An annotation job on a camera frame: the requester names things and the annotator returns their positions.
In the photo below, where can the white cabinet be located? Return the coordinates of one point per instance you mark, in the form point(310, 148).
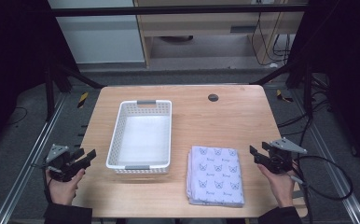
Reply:
point(100, 40)

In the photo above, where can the yellow black striped tape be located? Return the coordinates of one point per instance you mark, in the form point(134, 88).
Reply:
point(82, 100)
point(283, 96)

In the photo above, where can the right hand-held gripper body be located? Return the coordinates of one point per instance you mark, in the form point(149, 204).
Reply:
point(280, 158)

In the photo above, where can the black metal stand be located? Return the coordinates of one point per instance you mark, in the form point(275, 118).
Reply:
point(49, 93)
point(307, 90)

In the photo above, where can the person's left hand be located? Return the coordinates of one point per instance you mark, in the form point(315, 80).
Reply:
point(63, 191)

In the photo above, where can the black horizontal frame bar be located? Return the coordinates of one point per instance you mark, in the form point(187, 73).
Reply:
point(168, 10)

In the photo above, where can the dark round table grommet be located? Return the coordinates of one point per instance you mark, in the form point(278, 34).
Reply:
point(213, 97)

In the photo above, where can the aluminium floor rail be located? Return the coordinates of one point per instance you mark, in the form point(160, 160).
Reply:
point(333, 165)
point(25, 165)

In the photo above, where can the folded lilac patterned cloth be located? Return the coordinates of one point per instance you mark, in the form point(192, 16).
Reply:
point(215, 177)

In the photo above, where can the person's right hand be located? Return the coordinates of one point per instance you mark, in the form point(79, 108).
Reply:
point(282, 188)

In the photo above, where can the light wooden desk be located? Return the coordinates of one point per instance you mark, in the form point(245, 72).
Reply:
point(200, 23)

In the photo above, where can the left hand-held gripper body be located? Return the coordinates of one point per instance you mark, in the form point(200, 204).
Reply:
point(60, 163)

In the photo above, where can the white perforated plastic basket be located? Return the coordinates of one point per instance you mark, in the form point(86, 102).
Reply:
point(142, 140)

